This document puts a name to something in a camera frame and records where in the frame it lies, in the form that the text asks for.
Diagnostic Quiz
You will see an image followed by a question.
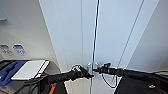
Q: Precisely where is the white door handle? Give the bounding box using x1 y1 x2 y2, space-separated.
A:
94 61 100 70
87 61 92 70

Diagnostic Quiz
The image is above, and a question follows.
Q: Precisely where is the white wardrobe door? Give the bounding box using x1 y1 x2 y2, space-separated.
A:
90 0 146 94
44 0 100 94

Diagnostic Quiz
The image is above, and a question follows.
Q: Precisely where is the white wardrobe carcass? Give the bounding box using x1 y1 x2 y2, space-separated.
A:
37 0 160 94

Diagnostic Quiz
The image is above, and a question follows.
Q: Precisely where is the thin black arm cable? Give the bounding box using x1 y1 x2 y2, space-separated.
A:
23 77 47 94
101 73 120 90

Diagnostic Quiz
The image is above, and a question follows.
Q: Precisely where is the grey wall board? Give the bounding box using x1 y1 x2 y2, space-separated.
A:
0 4 8 23

